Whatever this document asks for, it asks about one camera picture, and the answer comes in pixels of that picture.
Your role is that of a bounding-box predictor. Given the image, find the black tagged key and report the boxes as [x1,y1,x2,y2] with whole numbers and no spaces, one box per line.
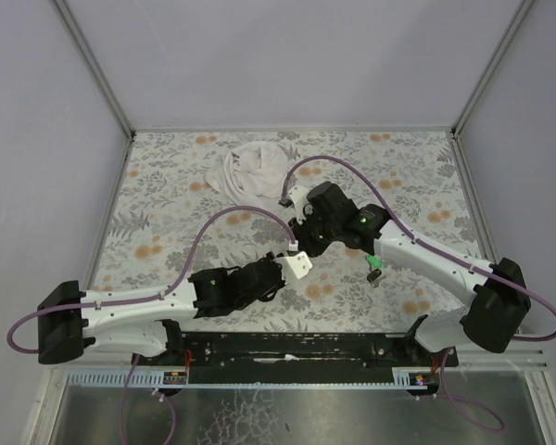
[367,269,385,287]

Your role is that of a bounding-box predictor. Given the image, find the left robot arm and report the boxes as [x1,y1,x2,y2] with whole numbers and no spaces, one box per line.
[37,253,286,365]

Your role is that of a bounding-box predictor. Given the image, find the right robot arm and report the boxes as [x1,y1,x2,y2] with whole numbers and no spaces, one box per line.
[284,182,531,353]

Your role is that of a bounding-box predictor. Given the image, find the green tagged key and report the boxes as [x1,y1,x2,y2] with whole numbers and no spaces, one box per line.
[366,255,383,270]

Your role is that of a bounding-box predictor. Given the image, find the crumpled white cloth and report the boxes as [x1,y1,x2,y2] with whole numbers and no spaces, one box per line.
[205,141,289,213]

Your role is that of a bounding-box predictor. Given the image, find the floral table mat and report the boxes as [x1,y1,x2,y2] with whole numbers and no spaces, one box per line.
[76,129,495,334]

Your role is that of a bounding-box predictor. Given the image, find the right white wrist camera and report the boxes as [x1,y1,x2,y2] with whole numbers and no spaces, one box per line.
[279,185,310,223]

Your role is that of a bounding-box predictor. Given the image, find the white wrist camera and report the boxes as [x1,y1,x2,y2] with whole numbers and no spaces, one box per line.
[279,185,310,223]
[275,251,313,284]

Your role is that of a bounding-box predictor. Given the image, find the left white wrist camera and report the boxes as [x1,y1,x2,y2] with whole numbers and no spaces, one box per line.
[275,251,313,284]

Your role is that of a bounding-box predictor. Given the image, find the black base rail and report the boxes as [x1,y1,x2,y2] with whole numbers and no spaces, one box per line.
[138,332,444,385]

